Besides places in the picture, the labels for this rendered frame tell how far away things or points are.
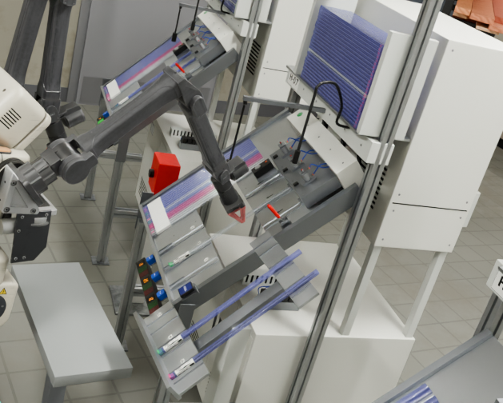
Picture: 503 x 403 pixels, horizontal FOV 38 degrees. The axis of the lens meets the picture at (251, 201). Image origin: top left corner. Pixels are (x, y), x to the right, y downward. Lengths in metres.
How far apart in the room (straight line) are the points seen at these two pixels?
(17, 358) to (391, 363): 1.52
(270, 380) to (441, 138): 1.04
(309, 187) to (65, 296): 0.90
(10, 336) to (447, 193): 1.92
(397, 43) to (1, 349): 2.04
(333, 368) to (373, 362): 0.16
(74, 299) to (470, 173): 1.39
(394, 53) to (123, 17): 4.01
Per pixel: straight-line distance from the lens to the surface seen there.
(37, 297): 2.53
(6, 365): 3.19
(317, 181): 2.37
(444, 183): 2.50
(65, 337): 2.37
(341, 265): 2.43
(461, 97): 2.39
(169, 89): 1.97
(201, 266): 2.45
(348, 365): 2.78
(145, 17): 6.06
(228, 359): 2.23
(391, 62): 2.21
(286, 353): 2.64
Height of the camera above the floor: 2.02
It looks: 24 degrees down
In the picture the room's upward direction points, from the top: 16 degrees clockwise
